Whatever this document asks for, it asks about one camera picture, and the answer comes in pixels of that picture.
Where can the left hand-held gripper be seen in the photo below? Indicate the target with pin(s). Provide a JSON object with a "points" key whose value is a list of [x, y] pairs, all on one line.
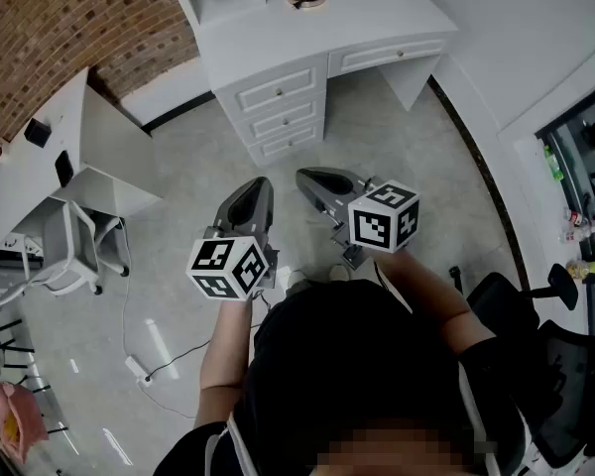
{"points": [[228, 266]]}

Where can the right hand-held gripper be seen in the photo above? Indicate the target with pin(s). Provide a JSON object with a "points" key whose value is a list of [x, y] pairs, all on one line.
{"points": [[382, 216]]}

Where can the person's left forearm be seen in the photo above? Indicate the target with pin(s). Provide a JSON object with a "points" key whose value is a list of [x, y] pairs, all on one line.
{"points": [[225, 345]]}

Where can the person's right forearm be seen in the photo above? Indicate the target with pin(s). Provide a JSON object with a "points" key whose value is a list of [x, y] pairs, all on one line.
{"points": [[421, 285]]}

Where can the wide white desk drawer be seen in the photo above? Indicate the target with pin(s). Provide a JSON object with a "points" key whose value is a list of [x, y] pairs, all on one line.
{"points": [[392, 55]]}

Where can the white desk with drawers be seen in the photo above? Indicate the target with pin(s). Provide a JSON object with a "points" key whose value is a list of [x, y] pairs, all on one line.
{"points": [[367, 13]]}

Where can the person's white shoe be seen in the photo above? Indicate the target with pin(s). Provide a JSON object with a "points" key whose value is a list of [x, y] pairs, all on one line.
{"points": [[338, 272], [296, 278]]}

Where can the person's black shirt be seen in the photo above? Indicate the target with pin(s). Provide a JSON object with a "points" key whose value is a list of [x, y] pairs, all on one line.
{"points": [[347, 365]]}

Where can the white swivel chair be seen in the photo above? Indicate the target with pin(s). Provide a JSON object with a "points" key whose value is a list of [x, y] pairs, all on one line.
{"points": [[69, 246]]}

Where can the black flat device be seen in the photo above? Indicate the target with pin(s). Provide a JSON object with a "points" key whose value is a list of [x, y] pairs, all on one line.
{"points": [[63, 169]]}

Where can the white power strip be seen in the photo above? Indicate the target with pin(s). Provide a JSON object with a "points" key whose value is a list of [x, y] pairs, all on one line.
{"points": [[138, 369]]}

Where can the black cube box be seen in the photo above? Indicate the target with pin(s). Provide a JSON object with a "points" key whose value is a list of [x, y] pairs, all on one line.
{"points": [[37, 133]]}

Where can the plain white table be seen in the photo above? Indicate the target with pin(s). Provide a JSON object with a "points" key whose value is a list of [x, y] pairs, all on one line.
{"points": [[25, 191]]}

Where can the green plastic bottle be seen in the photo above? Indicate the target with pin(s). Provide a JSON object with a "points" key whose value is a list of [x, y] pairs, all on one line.
{"points": [[554, 166]]}

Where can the clear bottle red cap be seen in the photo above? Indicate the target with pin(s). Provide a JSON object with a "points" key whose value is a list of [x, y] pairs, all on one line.
{"points": [[575, 218]]}

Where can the clear plastic bottle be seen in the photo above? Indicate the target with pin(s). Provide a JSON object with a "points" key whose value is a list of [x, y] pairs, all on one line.
{"points": [[575, 236]]}

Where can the dark framed window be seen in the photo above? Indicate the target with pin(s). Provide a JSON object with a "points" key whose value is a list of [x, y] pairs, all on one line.
{"points": [[585, 156]]}

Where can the yellow drink bottle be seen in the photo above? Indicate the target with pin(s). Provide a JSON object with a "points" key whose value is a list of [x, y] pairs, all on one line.
{"points": [[582, 270]]}

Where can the black metal stand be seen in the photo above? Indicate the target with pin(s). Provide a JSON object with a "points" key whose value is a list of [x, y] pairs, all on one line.
{"points": [[17, 350]]}

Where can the pink bag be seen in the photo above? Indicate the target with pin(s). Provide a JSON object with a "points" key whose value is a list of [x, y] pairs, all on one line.
{"points": [[17, 414]]}

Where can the black mesh office chair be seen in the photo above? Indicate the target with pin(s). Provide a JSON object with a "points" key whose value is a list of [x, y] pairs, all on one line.
{"points": [[570, 390]]}

